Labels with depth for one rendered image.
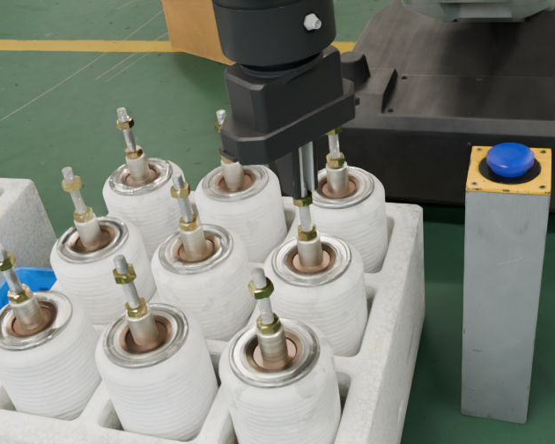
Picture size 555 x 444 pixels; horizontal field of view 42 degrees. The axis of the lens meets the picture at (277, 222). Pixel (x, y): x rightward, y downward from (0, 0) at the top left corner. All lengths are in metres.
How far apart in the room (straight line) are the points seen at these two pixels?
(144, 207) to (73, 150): 0.69
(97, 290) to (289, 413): 0.27
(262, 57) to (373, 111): 0.52
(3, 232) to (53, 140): 0.57
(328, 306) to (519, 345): 0.22
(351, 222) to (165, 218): 0.22
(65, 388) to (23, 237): 0.40
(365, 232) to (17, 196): 0.51
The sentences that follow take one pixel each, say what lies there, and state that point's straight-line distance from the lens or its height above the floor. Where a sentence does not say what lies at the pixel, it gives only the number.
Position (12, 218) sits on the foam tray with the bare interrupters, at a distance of 1.04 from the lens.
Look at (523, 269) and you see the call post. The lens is 0.70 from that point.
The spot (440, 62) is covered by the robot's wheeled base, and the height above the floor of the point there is 0.17.
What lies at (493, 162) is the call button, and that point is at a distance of 0.66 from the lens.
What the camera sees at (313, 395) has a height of 0.24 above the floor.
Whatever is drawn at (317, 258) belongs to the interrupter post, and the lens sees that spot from 0.67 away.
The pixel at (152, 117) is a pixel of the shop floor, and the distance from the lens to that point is 1.54.
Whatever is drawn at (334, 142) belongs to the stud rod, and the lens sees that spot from 0.73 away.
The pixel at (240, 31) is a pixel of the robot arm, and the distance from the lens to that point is 0.52.
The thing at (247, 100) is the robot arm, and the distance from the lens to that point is 0.55.
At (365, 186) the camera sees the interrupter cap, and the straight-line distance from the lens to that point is 0.76.
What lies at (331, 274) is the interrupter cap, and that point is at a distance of 0.66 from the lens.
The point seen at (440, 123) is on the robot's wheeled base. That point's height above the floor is 0.18.
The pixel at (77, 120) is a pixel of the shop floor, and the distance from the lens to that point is 1.62.
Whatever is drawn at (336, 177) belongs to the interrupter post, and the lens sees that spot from 0.75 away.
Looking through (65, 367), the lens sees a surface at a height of 0.22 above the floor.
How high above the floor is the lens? 0.69
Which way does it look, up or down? 37 degrees down
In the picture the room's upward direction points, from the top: 10 degrees counter-clockwise
